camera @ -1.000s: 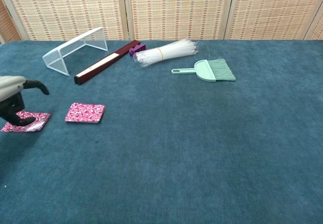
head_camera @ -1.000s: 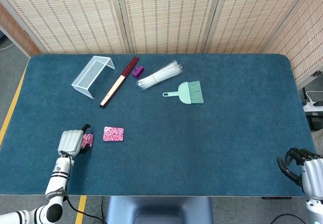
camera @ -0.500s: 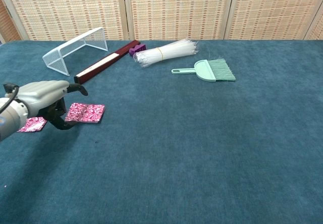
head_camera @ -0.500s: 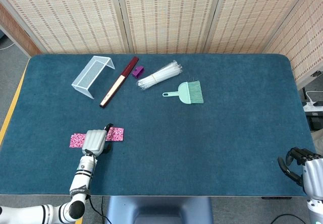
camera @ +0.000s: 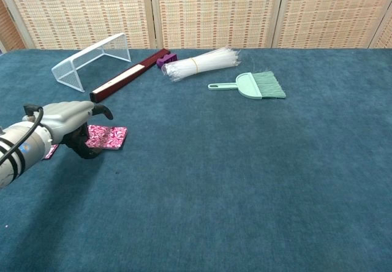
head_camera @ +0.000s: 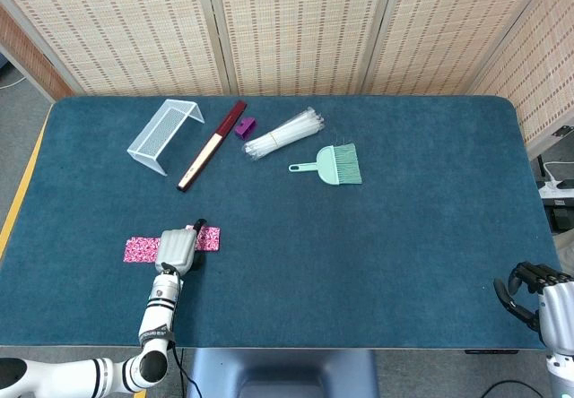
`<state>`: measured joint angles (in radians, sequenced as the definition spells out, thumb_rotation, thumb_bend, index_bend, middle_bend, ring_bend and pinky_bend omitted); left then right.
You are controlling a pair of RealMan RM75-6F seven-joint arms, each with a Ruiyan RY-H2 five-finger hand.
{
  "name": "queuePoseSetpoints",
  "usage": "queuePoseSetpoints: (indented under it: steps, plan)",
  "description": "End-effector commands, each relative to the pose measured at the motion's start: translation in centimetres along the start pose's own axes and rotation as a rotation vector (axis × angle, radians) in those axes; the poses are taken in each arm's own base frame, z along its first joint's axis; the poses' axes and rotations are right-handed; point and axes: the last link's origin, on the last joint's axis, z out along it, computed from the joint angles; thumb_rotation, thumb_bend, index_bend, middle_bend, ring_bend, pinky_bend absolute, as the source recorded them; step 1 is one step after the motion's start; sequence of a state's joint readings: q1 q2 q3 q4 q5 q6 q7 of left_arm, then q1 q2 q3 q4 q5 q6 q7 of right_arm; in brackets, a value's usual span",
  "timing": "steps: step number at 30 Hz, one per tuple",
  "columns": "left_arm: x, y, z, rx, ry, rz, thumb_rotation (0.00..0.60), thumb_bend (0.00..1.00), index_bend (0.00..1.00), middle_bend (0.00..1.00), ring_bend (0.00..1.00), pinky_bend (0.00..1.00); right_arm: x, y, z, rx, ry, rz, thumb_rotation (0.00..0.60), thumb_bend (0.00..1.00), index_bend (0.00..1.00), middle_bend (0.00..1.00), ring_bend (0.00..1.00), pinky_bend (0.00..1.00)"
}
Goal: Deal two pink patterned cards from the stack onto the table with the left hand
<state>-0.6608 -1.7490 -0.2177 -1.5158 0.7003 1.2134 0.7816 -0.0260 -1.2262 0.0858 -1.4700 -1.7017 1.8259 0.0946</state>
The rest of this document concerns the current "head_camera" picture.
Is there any yellow floor tape strip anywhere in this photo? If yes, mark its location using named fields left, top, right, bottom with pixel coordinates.
left=0, top=117, right=49, bottom=255

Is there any dark red folded hand fan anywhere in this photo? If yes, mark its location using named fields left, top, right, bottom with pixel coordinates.
left=177, top=99, right=248, bottom=193

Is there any green bristle hand brush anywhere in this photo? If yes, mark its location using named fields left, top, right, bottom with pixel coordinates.
left=334, top=143, right=363, bottom=186

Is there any teal felt table cover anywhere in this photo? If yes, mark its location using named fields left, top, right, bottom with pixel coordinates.
left=0, top=95, right=564, bottom=350

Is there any white wire mesh shelf riser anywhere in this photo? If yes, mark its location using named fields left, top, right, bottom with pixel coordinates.
left=126, top=99, right=206, bottom=177

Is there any mint green dustpan brush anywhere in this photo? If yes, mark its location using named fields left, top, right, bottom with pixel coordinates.
left=288, top=145, right=342, bottom=186

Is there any white power strip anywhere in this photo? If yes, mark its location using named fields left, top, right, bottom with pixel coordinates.
left=537, top=177, right=574, bottom=193

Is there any bundle of clear plastic straws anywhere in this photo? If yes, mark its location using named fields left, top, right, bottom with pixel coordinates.
left=242, top=106, right=326, bottom=163

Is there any small purple plastic block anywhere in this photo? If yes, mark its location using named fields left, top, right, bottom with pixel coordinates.
left=234, top=117, right=258, bottom=141

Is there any brown woven screen panel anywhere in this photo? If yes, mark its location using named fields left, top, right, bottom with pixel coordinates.
left=0, top=3, right=75, bottom=101

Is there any beige woven screen panel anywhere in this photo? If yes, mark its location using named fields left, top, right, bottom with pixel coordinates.
left=0, top=0, right=232, bottom=99
left=361, top=0, right=555, bottom=97
left=204, top=0, right=398, bottom=97
left=468, top=0, right=574, bottom=148

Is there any dark grey robot torso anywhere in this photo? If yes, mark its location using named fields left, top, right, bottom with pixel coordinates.
left=186, top=348, right=380, bottom=398

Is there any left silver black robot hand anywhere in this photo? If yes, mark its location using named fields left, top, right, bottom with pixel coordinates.
left=153, top=218, right=208, bottom=276

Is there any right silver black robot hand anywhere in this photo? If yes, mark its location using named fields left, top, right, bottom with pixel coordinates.
left=492, top=261, right=574, bottom=358

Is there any black box on floor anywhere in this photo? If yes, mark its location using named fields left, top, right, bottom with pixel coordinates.
left=550, top=198, right=574, bottom=233

